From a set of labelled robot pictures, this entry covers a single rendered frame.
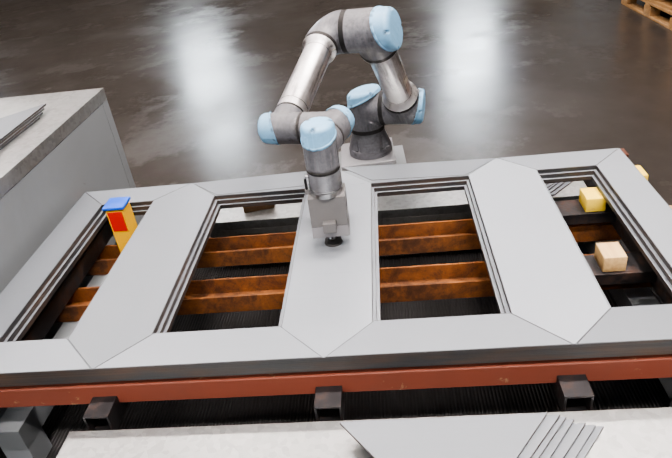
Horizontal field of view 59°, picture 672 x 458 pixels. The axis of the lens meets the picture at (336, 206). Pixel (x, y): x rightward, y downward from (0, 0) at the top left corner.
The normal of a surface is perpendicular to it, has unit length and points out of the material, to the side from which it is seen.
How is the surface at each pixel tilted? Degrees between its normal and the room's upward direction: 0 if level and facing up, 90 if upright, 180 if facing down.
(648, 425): 0
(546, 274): 0
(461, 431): 0
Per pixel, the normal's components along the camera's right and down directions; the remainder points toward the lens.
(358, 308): -0.11, -0.86
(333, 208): -0.01, 0.51
